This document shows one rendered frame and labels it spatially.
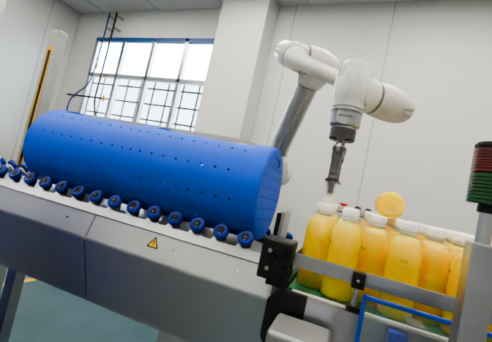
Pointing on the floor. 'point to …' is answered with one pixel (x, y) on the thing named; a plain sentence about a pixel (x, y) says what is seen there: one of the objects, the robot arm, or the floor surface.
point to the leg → (9, 302)
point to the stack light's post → (473, 295)
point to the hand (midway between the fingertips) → (330, 195)
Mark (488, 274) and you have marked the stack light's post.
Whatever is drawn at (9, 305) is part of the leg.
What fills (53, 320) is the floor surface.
